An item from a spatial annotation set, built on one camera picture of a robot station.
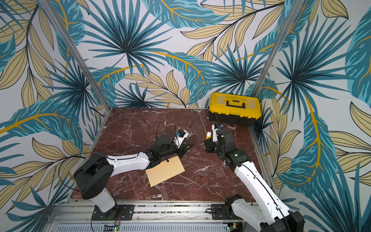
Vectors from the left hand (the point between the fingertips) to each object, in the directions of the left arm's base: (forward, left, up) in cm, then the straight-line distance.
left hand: (191, 145), depth 81 cm
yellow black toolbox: (+29, -30, +1) cm, 41 cm away
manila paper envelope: (-9, +15, -13) cm, 22 cm away
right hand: (0, -8, +5) cm, 10 cm away
